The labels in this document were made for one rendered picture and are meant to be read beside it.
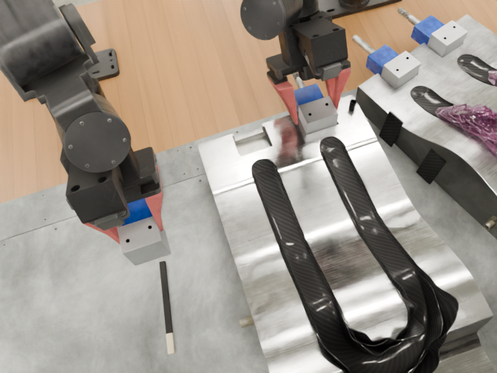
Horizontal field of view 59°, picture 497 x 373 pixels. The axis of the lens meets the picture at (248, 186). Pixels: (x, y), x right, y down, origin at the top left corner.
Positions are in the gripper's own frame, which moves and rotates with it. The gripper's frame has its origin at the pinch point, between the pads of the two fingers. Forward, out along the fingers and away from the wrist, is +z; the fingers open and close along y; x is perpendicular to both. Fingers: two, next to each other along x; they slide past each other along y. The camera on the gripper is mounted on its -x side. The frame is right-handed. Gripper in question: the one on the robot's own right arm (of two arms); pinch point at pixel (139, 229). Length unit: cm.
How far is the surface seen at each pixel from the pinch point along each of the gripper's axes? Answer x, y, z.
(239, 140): 15.3, 16.9, 0.9
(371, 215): -2.0, 30.3, 9.0
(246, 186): 6.8, 15.2, 3.8
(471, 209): -1.0, 47.0, 15.7
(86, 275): 9.6, -12.8, 12.4
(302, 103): 14.7, 27.7, -2.4
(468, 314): -19.1, 33.3, 11.8
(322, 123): 10.5, 29.1, -0.2
